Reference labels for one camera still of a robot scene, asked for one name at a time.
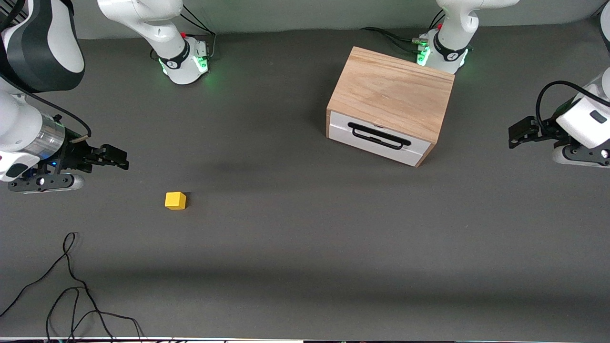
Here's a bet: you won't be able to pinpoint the white-fronted drawer with black handle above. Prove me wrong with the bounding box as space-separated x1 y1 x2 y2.
329 111 432 167

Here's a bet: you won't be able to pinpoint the light wooden drawer cabinet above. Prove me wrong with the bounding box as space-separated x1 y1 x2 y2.
326 46 456 168

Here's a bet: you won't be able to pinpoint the black right arm wrist cable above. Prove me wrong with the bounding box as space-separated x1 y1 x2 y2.
0 76 92 142

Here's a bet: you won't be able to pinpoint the black arm wrist cable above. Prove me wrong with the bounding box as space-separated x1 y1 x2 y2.
535 80 610 125
0 76 92 142

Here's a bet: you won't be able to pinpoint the black left arm wrist cable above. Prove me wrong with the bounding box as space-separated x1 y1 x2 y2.
535 80 610 125

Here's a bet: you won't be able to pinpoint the thin black loose cable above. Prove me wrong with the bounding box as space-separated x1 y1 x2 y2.
0 232 144 342

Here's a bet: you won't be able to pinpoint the black right arm base cables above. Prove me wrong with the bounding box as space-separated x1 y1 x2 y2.
150 5 217 61

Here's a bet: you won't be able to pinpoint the black arm base cables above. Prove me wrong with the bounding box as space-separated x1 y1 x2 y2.
360 10 446 54
150 5 217 61

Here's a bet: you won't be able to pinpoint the black left arm base cables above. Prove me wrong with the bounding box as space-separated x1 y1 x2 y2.
360 10 446 54

